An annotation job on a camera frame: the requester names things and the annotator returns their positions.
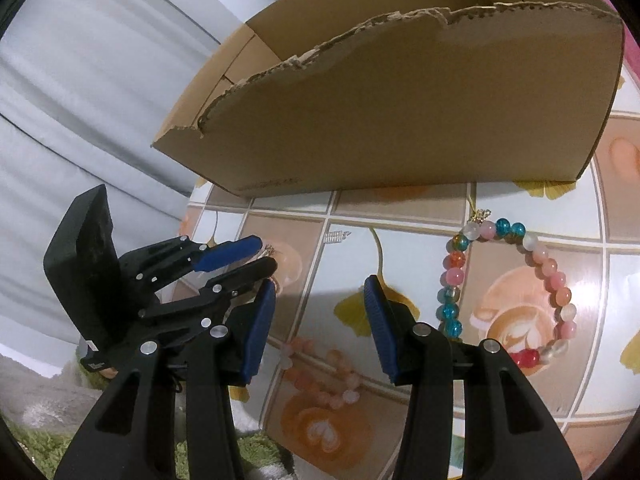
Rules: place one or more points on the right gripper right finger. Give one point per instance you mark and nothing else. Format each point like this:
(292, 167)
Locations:
(415, 354)

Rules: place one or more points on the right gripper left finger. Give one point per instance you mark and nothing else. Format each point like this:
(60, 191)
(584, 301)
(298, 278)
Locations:
(227, 354)

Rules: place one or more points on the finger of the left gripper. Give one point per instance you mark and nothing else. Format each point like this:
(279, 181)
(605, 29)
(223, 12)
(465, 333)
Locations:
(238, 282)
(217, 257)

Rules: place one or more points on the silver rhinestone bar earring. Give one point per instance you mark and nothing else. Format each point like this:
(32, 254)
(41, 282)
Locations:
(336, 237)

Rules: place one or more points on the grey white curtain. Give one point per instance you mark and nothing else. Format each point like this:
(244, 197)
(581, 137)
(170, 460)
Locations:
(85, 86)

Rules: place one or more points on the brown cardboard box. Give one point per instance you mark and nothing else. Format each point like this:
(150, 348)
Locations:
(327, 95)

